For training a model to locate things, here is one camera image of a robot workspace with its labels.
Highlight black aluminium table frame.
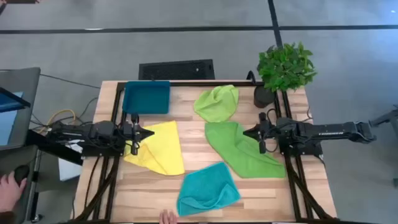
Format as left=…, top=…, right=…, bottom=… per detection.
left=73, top=80, right=335, bottom=223

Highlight teal plastic bin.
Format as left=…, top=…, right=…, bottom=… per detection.
left=122, top=80, right=171, bottom=115

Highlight yellow microfiber towel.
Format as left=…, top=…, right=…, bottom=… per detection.
left=123, top=120, right=186, bottom=177

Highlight black desk beam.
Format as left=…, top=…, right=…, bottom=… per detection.
left=26, top=129, right=84, bottom=166

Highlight green leafy plant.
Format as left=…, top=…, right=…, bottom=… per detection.
left=256, top=42, right=318, bottom=93

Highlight black mesh-topped box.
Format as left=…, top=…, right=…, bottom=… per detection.
left=138, top=58, right=216, bottom=81

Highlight grass green microfiber towel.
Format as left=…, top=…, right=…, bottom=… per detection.
left=204, top=121, right=287, bottom=179

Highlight black-framed computer monitor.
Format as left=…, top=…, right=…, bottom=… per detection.
left=0, top=86, right=32, bottom=147

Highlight grey desk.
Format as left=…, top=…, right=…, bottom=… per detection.
left=0, top=67, right=43, bottom=223

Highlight thin black floor cable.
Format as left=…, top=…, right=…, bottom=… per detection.
left=39, top=73, right=101, bottom=90

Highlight person's hand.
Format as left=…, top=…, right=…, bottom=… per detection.
left=159, top=209, right=178, bottom=224
left=0, top=170, right=28, bottom=214

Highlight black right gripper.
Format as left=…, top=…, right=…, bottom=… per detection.
left=243, top=112, right=280, bottom=155

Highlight yellow cable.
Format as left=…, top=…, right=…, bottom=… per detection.
left=37, top=108, right=76, bottom=134

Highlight lime green microfiber towel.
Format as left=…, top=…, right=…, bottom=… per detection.
left=193, top=84, right=239, bottom=123

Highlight teal microfiber towel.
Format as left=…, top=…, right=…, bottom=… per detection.
left=176, top=161, right=242, bottom=217

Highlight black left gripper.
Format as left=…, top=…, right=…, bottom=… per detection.
left=123, top=113, right=155, bottom=156

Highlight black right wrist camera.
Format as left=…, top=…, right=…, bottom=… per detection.
left=267, top=120, right=279, bottom=136

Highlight black plant pot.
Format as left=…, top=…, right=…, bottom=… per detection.
left=253, top=85, right=277, bottom=109

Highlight white paper sheet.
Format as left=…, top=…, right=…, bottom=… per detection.
left=58, top=139, right=84, bottom=182

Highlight black computer mouse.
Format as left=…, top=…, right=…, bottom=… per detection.
left=14, top=164, right=30, bottom=187

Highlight grey chair base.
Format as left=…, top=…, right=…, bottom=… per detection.
left=368, top=105, right=398, bottom=134

